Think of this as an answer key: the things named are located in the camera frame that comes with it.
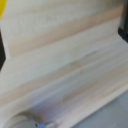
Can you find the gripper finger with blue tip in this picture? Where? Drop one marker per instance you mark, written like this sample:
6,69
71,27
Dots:
42,126

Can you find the yellow bowl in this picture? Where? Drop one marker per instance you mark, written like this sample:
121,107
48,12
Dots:
1,6

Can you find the black fabric storage box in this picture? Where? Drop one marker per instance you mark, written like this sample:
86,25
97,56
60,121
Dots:
1,50

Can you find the brown drawer cabinet black frame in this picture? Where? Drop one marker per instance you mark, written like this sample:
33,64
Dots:
124,33

